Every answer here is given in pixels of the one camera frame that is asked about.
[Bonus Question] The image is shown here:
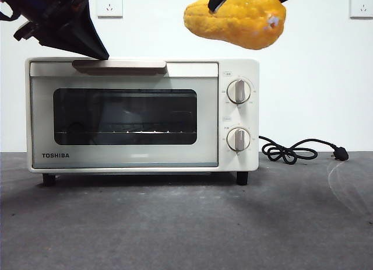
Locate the cream toaster oven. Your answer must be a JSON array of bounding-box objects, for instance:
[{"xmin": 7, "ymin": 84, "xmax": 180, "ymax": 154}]
[{"xmin": 24, "ymin": 56, "xmax": 261, "ymax": 187}]

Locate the white wall socket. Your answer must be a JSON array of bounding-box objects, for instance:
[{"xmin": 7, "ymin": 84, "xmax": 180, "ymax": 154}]
[
  {"xmin": 349, "ymin": 0, "xmax": 373, "ymax": 19},
  {"xmin": 97, "ymin": 0, "xmax": 124, "ymax": 19}
]

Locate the oven temperature knob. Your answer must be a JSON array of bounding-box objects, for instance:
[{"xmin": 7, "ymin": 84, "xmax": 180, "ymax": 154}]
[{"xmin": 227, "ymin": 79, "xmax": 252, "ymax": 104}]

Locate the black power cable with plug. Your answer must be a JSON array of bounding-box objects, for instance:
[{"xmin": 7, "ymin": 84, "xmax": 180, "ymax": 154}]
[{"xmin": 258, "ymin": 135, "xmax": 350, "ymax": 166}]

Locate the metal wire oven rack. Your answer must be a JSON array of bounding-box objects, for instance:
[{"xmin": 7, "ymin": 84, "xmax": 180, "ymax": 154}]
[{"xmin": 55, "ymin": 130, "xmax": 196, "ymax": 136}]

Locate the oven timer knob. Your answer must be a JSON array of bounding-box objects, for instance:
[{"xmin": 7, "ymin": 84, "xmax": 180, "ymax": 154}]
[{"xmin": 226, "ymin": 127, "xmax": 252, "ymax": 153}]

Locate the oven door with beige handle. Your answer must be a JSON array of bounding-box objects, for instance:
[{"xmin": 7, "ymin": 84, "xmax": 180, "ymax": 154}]
[{"xmin": 30, "ymin": 59, "xmax": 220, "ymax": 169}]

